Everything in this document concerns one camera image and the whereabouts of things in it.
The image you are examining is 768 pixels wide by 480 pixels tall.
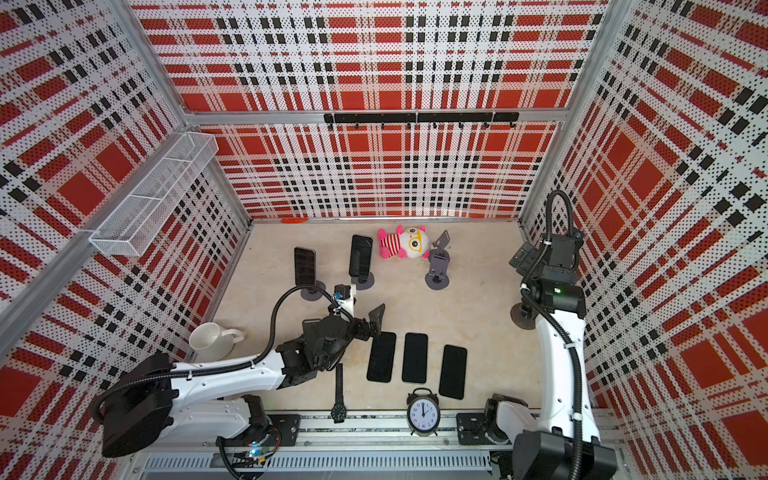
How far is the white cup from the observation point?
818 mm

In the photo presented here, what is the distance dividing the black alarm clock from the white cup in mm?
544

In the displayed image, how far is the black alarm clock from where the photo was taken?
2.40 feet

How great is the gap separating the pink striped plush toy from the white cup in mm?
538
